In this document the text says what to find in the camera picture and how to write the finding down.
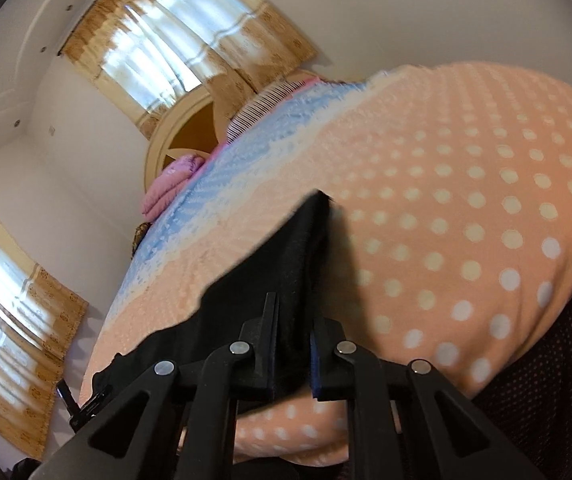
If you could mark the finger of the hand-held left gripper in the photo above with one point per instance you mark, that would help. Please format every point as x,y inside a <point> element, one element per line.
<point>83,407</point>

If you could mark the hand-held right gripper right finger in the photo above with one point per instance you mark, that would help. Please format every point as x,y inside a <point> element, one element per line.
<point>318,375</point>

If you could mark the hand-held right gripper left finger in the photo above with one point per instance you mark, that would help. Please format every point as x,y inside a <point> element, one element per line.
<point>261,360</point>

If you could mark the black pants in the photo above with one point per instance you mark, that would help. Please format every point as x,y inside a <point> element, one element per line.
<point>286,280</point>

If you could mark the narrow beige floral curtain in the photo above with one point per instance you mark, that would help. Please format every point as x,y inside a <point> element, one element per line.
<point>10,320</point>

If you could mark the brown patterned bag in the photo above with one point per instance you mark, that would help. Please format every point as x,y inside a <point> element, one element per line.
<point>139,237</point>

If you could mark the folded pink blanket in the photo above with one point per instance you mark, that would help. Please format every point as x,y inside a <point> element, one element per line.
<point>170,187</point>

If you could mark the polka dot bedspread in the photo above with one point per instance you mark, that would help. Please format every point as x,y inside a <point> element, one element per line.
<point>441,210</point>

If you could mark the person's dark dotted clothing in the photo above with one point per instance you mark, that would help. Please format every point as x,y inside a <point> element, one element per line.
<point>556,385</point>

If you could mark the cream wooden headboard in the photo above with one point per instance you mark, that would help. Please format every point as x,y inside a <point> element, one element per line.
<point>185,130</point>

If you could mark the striped pillow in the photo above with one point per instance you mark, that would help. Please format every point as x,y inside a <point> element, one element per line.
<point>258,112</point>

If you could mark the wide beige floral curtain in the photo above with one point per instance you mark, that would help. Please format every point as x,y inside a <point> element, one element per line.
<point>180,25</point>

